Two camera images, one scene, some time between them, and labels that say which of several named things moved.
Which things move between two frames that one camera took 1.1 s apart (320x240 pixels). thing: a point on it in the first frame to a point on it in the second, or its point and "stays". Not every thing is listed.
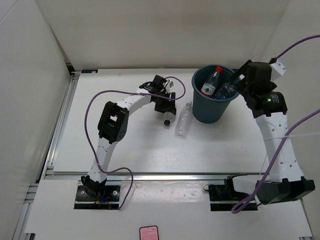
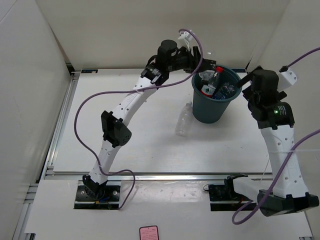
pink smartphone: x=149 y=232 stays
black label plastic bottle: x=168 y=117 to x=207 y=75
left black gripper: x=167 y=105 to x=192 y=60
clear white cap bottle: x=184 y=121 stays
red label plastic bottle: x=208 y=88 stays
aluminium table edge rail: x=155 y=176 stays
